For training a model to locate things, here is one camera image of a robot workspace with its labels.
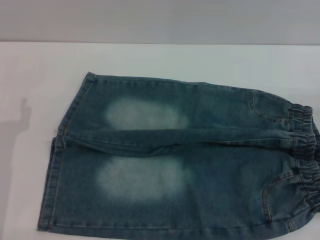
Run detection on blue denim shorts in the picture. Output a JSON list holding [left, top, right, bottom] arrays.
[[37, 71, 320, 240]]

